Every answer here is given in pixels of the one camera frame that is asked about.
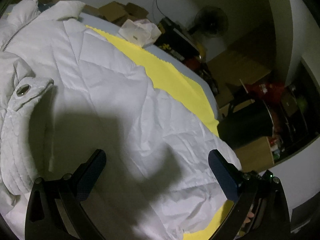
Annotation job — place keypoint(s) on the black standing fan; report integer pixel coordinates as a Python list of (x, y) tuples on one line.
[(209, 22)]

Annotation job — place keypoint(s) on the open cardboard box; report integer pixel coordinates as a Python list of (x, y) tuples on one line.
[(118, 13)]

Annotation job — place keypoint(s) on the yellow table cloth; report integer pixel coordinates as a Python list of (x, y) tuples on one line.
[(166, 76)]

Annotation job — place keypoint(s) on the flat brown cardboard sheet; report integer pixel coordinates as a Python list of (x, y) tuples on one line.
[(233, 68)]

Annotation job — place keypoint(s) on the black box with yellow print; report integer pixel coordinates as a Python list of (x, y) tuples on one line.
[(175, 41)]

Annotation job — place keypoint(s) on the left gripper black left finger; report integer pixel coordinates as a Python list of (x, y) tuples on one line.
[(43, 220)]

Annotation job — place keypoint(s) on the black bag beside table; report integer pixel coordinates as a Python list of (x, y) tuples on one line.
[(246, 125)]

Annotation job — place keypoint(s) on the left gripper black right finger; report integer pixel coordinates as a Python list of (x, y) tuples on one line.
[(259, 208)]

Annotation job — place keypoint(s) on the white puffer jacket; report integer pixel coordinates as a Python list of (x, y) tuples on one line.
[(67, 91)]

